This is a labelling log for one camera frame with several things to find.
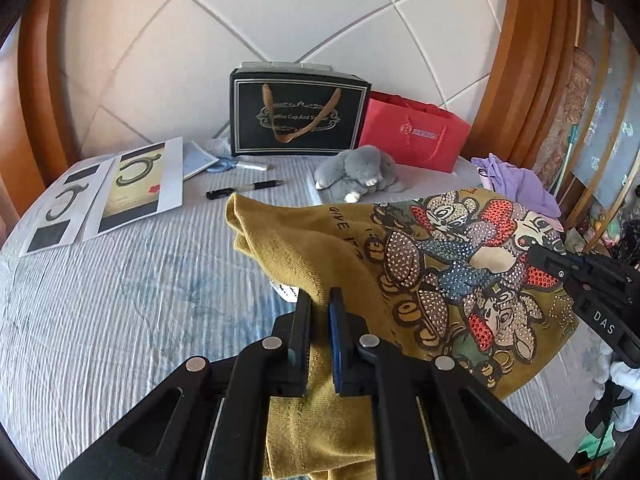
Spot wooden padded headboard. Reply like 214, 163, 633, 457
17, 0, 591, 191

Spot folded purple shirt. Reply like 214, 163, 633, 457
472, 154, 563, 218

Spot printed sheet with golden panel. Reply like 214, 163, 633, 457
82, 136, 184, 241

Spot black pen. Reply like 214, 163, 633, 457
206, 179, 286, 200

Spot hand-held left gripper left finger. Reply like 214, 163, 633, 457
57, 287, 313, 480

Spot person's right hand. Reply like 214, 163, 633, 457
607, 355, 640, 433

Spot mustard yellow cartoon shirt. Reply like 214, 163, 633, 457
225, 187, 581, 480

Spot brown floral fabric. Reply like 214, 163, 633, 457
547, 47, 596, 186

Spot blue-handled scissors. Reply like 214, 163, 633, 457
207, 156, 271, 173

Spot grey plastic box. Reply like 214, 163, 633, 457
239, 60, 335, 80

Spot red gift bag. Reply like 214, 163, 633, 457
357, 91, 472, 171

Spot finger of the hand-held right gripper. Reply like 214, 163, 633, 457
527, 243, 591, 301
565, 254, 640, 291

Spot light blue booklet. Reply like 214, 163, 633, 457
182, 141, 221, 181

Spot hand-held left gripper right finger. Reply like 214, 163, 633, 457
327, 287, 568, 480

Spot printed sheet with dark blocks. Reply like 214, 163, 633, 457
19, 157, 116, 258

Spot grey plush toy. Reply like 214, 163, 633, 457
314, 145, 408, 204

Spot black gift bag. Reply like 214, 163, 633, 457
229, 71, 372, 157

